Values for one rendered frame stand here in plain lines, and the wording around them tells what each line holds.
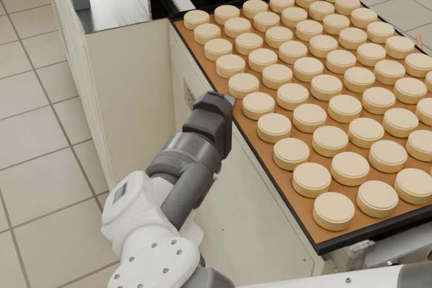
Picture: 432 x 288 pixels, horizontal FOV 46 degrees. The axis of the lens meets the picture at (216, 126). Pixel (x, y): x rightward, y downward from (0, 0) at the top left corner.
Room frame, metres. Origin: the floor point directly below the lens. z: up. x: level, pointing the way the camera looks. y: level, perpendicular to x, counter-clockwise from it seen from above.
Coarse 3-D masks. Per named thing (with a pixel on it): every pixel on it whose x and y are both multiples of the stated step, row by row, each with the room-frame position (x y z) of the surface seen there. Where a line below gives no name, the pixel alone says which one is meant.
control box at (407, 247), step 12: (420, 228) 0.44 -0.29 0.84; (384, 240) 0.42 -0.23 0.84; (396, 240) 0.42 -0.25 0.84; (408, 240) 0.42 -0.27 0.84; (420, 240) 0.42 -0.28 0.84; (372, 252) 0.40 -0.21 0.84; (384, 252) 0.40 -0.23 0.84; (396, 252) 0.40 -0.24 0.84; (408, 252) 0.40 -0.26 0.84; (420, 252) 0.41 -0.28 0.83; (372, 264) 0.38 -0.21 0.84; (384, 264) 0.39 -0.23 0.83
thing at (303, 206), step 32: (320, 0) 0.99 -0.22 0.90; (192, 32) 0.86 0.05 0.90; (224, 32) 0.86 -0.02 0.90; (256, 32) 0.86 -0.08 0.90; (288, 64) 0.75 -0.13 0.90; (256, 128) 0.58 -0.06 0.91; (320, 160) 0.51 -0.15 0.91; (416, 160) 0.51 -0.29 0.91; (288, 192) 0.45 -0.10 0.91; (352, 192) 0.45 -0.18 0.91; (352, 224) 0.39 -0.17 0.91
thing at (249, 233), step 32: (192, 64) 0.87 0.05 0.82; (192, 96) 0.87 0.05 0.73; (224, 160) 0.70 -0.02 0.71; (256, 160) 0.58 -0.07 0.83; (224, 192) 0.70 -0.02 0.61; (256, 192) 0.57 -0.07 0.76; (224, 224) 0.70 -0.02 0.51; (256, 224) 0.56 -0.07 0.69; (288, 224) 0.47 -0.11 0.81; (416, 224) 0.45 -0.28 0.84; (224, 256) 0.69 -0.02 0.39; (256, 256) 0.55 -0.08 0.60; (288, 256) 0.46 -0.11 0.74; (320, 256) 0.40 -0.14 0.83
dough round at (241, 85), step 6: (234, 78) 0.68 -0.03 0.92; (240, 78) 0.68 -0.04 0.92; (246, 78) 0.68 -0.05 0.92; (252, 78) 0.68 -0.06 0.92; (234, 84) 0.66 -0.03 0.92; (240, 84) 0.66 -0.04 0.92; (246, 84) 0.66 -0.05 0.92; (252, 84) 0.66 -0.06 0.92; (258, 84) 0.67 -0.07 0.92; (234, 90) 0.65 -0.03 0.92; (240, 90) 0.65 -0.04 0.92; (246, 90) 0.65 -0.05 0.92; (252, 90) 0.65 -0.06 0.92; (234, 96) 0.65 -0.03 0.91; (240, 96) 0.65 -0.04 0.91
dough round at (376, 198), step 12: (360, 192) 0.43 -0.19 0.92; (372, 192) 0.43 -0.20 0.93; (384, 192) 0.43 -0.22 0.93; (396, 192) 0.43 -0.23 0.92; (360, 204) 0.42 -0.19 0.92; (372, 204) 0.41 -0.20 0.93; (384, 204) 0.41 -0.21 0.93; (396, 204) 0.41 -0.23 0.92; (372, 216) 0.41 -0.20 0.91; (384, 216) 0.40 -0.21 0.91
